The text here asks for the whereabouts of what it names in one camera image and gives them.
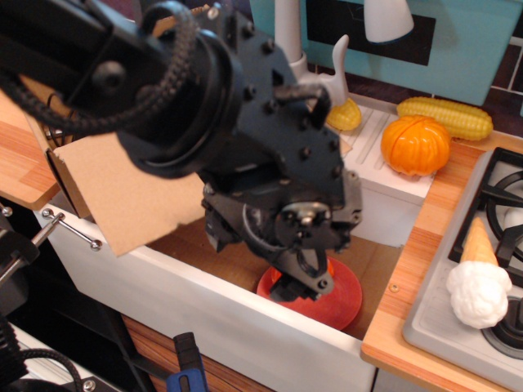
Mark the white lamp shade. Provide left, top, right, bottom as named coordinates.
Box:
left=364, top=0, right=414, bottom=43

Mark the red plate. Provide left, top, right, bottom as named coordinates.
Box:
left=279, top=256, right=363, bottom=331

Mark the toy ice cream cone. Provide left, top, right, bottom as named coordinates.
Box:
left=446, top=217, right=512, bottom=329

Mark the brown cardboard box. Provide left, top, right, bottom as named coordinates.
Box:
left=7, top=4, right=352, bottom=257

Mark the cardboard sheet in sink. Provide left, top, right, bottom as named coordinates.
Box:
left=148, top=219, right=402, bottom=340

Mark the grey toy stove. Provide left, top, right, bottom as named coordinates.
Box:
left=404, top=148, right=522, bottom=391

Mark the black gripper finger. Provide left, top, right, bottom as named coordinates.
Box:
left=205, top=212, right=241, bottom=252
left=269, top=277, right=321, bottom=302

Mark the small yellow corn piece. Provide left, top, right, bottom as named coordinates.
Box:
left=326, top=98, right=362, bottom=131

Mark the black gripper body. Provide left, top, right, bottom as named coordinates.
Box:
left=202, top=183, right=362, bottom=294

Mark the black cable in box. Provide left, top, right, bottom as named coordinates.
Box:
left=45, top=92, right=74, bottom=149

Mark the grey toy faucet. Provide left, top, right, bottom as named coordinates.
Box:
left=275, top=0, right=349, bottom=106

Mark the blue black clamp handle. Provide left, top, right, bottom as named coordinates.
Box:
left=166, top=332, right=209, bottom=392

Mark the orange toy pumpkin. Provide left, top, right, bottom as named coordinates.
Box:
left=381, top=115, right=451, bottom=176

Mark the yellow toy corn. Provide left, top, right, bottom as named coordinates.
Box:
left=396, top=96, right=494, bottom=141

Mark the white toy sink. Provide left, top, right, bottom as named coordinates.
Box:
left=46, top=96, right=432, bottom=391

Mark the salmon sushi toy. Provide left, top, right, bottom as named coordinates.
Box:
left=269, top=260, right=335, bottom=283

